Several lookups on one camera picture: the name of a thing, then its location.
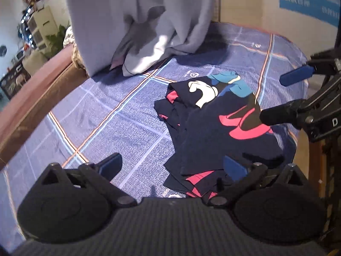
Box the floral blanket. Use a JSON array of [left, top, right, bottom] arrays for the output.
[[62, 26, 88, 71]]

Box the white cabinet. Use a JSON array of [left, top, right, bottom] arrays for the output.
[[28, 6, 64, 51]]

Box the blue plaid bed sheet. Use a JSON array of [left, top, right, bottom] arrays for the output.
[[0, 21, 309, 235]]

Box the green potted plant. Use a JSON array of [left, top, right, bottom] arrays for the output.
[[43, 25, 72, 60]]

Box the grey draped garment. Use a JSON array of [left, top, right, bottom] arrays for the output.
[[64, 0, 221, 77]]

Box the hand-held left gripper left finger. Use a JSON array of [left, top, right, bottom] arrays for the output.
[[35, 153, 136, 207]]

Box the wooden board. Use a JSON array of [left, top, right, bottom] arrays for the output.
[[292, 127, 332, 200]]

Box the navy cartoon print sweater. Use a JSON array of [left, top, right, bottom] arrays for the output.
[[154, 71, 285, 199]]

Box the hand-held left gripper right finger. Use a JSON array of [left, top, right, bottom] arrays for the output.
[[207, 155, 309, 208]]

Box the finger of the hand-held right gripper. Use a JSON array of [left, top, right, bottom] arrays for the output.
[[279, 59, 337, 87], [259, 99, 315, 126]]

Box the brown mattress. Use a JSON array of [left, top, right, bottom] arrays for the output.
[[0, 43, 92, 167]]

